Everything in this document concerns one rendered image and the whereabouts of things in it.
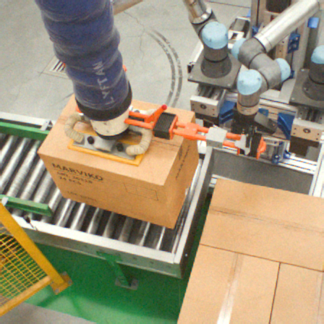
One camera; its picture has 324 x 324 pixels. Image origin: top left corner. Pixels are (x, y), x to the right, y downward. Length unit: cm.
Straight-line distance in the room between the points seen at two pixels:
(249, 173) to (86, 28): 170
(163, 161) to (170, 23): 248
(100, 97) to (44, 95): 219
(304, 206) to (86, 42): 142
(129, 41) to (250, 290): 259
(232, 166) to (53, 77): 181
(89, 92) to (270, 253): 117
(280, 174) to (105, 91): 152
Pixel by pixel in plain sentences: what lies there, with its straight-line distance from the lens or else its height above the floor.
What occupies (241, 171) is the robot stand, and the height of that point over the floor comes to 21.
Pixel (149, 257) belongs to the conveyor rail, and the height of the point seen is 59.
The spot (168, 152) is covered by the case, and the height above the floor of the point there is 109.
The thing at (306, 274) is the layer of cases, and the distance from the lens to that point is 229.
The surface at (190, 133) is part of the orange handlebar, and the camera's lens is 182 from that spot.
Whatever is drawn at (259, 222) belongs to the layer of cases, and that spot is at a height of 54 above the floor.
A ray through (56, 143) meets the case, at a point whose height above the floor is 108.
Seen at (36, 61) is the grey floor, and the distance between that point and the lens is 423.
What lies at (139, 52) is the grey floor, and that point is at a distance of 403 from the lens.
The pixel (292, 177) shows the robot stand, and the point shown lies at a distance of 293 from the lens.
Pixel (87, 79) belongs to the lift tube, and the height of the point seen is 152.
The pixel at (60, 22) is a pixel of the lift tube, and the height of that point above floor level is 177.
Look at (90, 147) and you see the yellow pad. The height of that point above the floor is 111.
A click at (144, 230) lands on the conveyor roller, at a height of 55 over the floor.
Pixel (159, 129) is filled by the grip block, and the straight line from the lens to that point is 183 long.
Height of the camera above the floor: 266
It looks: 56 degrees down
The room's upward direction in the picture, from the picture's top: 11 degrees counter-clockwise
